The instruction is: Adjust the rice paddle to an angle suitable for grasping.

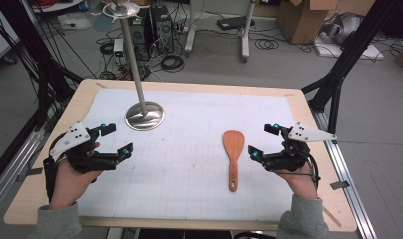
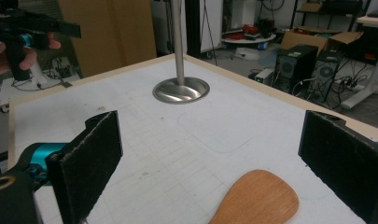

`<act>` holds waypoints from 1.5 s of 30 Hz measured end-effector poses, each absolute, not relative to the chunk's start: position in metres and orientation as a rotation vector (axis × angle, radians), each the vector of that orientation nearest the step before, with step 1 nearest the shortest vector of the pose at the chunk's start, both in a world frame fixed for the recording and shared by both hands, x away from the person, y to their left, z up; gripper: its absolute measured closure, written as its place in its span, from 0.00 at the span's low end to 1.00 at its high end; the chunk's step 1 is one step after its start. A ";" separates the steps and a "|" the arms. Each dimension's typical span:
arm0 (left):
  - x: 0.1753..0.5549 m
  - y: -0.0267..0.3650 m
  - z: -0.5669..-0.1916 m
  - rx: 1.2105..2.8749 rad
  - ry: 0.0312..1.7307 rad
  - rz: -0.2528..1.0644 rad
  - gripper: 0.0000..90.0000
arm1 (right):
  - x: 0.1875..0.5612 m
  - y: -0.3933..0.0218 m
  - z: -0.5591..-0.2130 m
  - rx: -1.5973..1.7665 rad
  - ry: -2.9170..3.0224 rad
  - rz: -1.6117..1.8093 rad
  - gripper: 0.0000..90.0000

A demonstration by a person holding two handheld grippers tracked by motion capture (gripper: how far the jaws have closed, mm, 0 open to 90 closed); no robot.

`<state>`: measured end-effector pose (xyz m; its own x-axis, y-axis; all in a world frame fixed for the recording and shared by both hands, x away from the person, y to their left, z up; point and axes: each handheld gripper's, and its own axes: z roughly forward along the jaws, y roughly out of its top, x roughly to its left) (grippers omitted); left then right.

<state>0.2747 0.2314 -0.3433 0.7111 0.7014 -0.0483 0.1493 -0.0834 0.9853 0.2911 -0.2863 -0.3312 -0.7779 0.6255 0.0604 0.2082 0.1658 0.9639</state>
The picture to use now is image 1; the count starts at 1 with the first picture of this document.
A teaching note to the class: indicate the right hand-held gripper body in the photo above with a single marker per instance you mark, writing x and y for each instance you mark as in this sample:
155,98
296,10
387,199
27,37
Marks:
288,159

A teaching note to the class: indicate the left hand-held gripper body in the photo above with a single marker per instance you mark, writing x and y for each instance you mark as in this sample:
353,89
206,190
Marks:
86,159

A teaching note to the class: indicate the wooden rice spatula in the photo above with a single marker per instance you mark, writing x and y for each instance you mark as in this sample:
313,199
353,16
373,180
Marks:
233,142

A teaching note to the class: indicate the metal utensil stand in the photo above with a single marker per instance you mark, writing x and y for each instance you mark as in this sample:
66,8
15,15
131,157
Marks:
144,117

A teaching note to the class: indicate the person's right hand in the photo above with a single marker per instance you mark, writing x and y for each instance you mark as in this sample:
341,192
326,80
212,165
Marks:
300,184

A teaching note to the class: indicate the grey tape strip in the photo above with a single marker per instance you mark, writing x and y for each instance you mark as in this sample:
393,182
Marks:
340,185
31,172

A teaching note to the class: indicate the white grid mat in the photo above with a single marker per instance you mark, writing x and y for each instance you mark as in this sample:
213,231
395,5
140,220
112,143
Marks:
175,179

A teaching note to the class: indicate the thin wooden stick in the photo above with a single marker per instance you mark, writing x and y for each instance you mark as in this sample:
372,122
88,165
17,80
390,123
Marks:
332,216

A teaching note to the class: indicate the small silver power box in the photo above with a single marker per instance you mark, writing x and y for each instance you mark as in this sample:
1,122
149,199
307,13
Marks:
119,49

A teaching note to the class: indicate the white stand leg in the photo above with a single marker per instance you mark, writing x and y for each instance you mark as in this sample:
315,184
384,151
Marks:
245,36
190,33

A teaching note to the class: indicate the large open cardboard box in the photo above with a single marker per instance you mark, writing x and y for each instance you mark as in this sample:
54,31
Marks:
302,20

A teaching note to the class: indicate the flat black device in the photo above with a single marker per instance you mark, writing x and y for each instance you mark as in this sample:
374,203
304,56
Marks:
234,22

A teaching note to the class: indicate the black computer tower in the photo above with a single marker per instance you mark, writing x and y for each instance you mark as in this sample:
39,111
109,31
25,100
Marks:
162,30

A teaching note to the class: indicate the grey bag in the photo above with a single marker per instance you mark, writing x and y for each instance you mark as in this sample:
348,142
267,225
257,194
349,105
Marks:
343,28

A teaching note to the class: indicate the white foam board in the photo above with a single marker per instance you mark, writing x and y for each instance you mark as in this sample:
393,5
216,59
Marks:
371,53

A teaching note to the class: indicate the aluminium rail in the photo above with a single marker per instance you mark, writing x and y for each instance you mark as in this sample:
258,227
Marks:
16,162
346,179

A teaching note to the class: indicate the black metal frame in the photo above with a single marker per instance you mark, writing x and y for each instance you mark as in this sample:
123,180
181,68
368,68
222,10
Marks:
43,76
351,53

